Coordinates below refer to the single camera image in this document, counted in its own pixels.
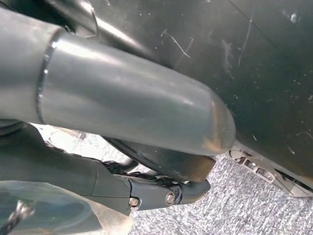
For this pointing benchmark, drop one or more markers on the dark glossy robot body shell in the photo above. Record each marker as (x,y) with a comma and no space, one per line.
(244,81)

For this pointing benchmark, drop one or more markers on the glossy curved robot shell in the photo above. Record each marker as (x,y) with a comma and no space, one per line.
(48,211)

